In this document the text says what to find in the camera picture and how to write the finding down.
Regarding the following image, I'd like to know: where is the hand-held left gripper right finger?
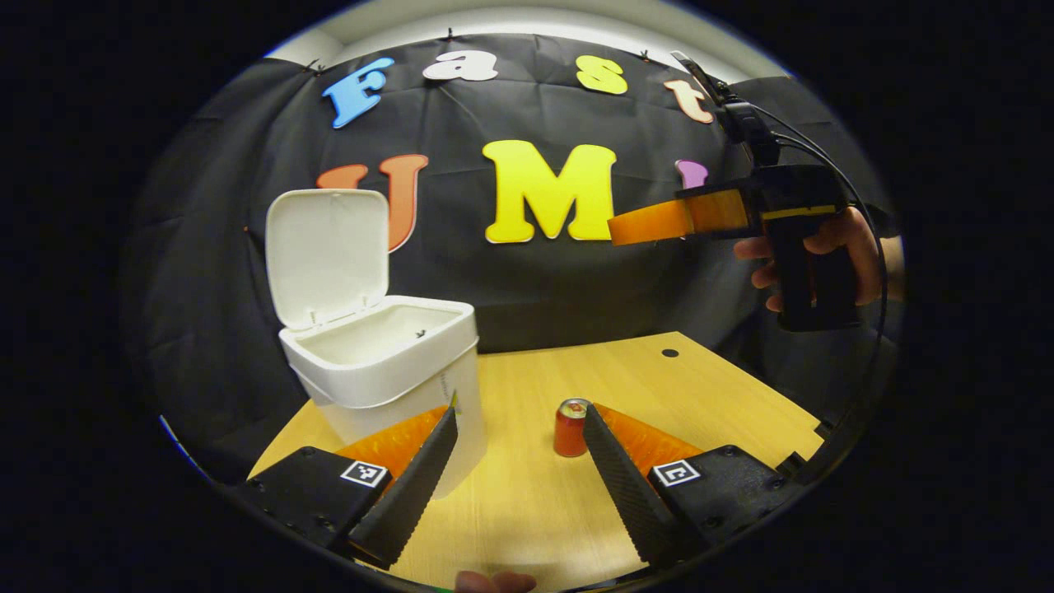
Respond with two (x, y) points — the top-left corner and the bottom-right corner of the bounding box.
(581, 404), (804, 569)

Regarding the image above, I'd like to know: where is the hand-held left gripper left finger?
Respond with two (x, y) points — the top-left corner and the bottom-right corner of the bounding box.
(235, 405), (459, 571)

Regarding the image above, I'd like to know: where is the red pop can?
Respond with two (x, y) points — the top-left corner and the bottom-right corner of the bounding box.
(553, 398), (590, 459)

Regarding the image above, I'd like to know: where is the wooden desktop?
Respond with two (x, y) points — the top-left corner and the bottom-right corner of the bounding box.
(247, 331), (826, 592)

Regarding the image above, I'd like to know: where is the black backdrop cloth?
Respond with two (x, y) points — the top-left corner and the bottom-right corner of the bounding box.
(119, 33), (902, 487)

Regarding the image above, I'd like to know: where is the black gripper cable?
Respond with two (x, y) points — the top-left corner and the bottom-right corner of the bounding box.
(745, 103), (892, 413)

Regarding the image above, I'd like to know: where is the white desktop garbage bin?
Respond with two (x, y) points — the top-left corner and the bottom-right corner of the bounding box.
(265, 188), (488, 499)

